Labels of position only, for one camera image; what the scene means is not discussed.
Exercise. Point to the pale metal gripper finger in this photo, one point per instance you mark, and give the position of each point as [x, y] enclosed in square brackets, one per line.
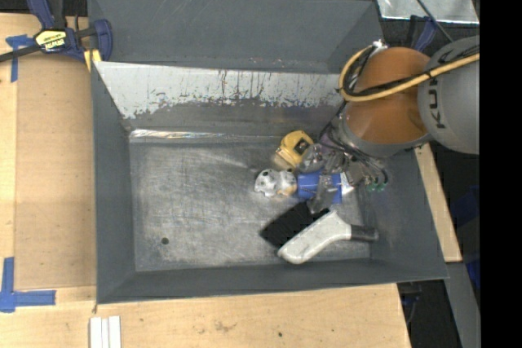
[325, 191]
[312, 159]

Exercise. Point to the blue and white can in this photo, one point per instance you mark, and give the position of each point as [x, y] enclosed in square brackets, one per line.
[306, 185]

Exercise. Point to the yellow and black tape measure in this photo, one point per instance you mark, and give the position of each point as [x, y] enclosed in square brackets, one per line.
[290, 148]

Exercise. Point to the dark flat block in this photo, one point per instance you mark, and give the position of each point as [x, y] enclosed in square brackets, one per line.
[287, 226]

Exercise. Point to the white tool with black tip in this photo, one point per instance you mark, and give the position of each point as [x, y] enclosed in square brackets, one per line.
[314, 242]

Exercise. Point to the grey metal bin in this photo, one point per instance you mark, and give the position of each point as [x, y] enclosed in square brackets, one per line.
[195, 195]

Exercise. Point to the pale wood flat board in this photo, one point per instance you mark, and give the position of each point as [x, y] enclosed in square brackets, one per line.
[53, 175]

